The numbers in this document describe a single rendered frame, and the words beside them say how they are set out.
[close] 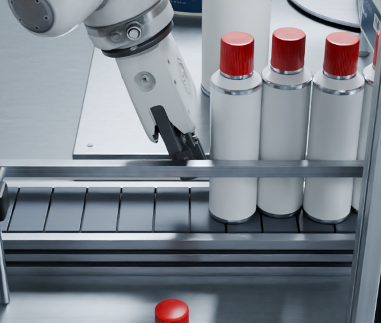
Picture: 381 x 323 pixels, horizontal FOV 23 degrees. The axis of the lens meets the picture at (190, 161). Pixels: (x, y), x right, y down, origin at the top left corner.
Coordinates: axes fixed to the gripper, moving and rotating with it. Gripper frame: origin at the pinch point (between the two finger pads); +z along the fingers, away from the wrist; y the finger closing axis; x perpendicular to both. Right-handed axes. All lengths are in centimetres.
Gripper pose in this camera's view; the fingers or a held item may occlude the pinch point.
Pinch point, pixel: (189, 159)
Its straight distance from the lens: 98.2
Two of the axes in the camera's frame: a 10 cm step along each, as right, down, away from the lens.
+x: -9.4, 2.9, 1.8
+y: 0.0, -5.4, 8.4
